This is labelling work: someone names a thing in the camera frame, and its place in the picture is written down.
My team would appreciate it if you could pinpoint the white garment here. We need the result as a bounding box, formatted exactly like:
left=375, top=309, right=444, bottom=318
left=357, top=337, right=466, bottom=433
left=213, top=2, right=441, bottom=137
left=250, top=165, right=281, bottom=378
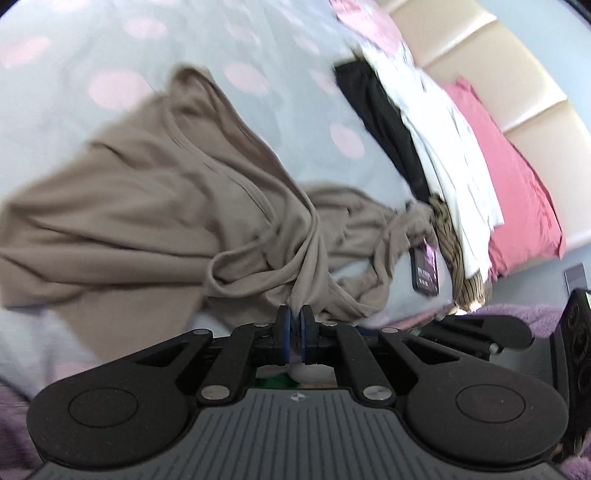
left=360, top=41, right=505, bottom=280

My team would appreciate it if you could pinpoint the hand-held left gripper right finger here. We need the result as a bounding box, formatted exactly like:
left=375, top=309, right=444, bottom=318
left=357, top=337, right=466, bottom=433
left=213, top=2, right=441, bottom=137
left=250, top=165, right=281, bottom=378
left=300, top=304, right=458, bottom=407

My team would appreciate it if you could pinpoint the purple fleece robe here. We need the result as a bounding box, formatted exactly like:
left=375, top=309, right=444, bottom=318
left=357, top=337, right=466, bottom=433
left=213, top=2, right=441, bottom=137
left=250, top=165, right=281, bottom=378
left=0, top=302, right=591, bottom=480

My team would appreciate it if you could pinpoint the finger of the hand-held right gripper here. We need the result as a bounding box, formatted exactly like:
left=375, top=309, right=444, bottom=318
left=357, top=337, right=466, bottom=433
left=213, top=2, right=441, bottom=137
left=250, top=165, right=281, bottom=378
left=413, top=316, right=535, bottom=363

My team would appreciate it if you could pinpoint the light pink printed pillow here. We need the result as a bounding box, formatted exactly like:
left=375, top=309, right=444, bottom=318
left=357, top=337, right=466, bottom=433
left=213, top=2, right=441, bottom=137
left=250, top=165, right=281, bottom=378
left=330, top=0, right=407, bottom=54

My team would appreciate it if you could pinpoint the beige padded headboard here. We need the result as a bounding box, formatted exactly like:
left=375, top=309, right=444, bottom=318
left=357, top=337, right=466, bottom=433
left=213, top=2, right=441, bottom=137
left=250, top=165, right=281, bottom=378
left=383, top=0, right=591, bottom=252

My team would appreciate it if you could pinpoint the brown striped garment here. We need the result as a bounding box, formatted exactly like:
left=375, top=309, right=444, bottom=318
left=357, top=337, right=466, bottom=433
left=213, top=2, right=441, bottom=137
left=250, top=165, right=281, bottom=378
left=427, top=194, right=495, bottom=312

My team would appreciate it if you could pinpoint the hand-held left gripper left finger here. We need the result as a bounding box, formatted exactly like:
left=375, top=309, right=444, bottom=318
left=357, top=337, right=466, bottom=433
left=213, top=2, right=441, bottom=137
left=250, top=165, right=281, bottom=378
left=134, top=305, right=293, bottom=408

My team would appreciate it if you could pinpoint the black garment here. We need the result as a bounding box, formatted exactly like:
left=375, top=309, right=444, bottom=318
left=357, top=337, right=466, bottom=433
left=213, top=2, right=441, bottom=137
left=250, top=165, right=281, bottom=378
left=333, top=60, right=432, bottom=204

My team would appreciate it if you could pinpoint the taupe long-sleeve shirt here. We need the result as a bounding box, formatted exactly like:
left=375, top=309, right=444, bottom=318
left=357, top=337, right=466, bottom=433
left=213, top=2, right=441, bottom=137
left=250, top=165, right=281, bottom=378
left=0, top=65, right=437, bottom=370

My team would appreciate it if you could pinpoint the coral pink pillow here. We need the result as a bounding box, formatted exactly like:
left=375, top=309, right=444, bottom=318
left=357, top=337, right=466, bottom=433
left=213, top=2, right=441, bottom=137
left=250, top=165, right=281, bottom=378
left=443, top=76, right=566, bottom=278

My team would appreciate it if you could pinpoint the smartphone with purple screen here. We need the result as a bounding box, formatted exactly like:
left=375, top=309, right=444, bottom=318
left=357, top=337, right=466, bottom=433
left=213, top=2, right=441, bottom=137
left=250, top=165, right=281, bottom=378
left=409, top=240, right=441, bottom=296

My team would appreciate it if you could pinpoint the grey pink-dotted bedspread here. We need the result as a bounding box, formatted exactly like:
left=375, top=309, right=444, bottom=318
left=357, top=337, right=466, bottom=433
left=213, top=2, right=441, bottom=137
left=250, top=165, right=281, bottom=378
left=0, top=0, right=462, bottom=393

